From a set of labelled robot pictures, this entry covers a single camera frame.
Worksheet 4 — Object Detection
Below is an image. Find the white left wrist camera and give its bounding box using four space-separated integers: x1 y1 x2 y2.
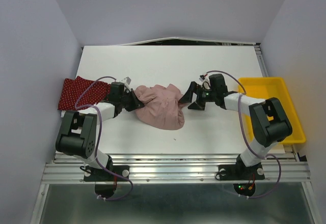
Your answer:
120 76 131 86

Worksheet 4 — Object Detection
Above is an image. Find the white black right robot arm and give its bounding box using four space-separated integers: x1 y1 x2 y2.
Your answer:
179 71 292 178

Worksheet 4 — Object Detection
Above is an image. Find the white skirt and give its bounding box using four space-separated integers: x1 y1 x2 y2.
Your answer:
61 110 66 118

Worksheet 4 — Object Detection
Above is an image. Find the pink skirt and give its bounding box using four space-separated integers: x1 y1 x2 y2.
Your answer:
134 84 185 130

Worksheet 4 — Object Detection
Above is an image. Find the aluminium mounting rail frame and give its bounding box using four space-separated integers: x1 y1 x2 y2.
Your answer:
30 42 319 224

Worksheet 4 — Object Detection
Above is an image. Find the red polka dot skirt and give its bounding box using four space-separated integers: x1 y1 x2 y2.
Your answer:
58 76 111 110

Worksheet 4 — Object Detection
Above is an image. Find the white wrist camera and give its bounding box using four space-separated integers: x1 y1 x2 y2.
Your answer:
120 76 131 86
199 73 210 89

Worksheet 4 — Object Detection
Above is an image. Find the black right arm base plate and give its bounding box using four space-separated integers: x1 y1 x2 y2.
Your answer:
215 164 265 181

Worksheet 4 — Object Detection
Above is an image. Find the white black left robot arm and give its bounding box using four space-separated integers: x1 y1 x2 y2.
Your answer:
56 82 144 180

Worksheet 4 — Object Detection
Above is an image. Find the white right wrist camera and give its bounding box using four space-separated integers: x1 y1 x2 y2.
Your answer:
199 73 210 89

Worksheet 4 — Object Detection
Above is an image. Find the yellow plastic tray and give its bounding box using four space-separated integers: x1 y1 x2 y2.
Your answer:
238 76 307 146

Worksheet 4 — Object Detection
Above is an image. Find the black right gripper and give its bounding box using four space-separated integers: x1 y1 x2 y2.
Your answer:
177 81 216 110

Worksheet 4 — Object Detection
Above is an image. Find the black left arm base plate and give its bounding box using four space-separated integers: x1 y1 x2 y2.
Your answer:
83 164 130 183

